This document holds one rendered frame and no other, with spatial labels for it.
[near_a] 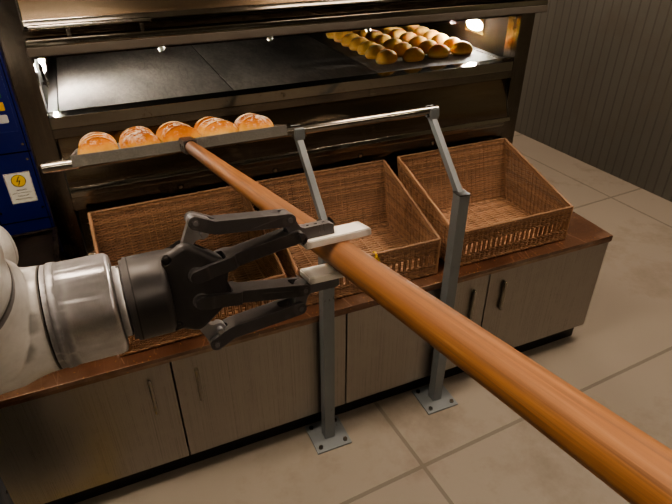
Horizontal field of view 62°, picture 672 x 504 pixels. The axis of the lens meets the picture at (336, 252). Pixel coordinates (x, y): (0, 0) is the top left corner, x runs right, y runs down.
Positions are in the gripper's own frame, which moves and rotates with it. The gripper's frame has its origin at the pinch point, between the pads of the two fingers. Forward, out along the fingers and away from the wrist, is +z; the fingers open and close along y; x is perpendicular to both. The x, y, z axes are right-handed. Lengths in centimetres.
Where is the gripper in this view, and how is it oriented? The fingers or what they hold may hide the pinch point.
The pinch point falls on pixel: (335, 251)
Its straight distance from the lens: 56.3
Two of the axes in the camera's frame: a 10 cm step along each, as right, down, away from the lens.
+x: 3.9, 2.8, -8.8
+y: 0.9, 9.4, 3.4
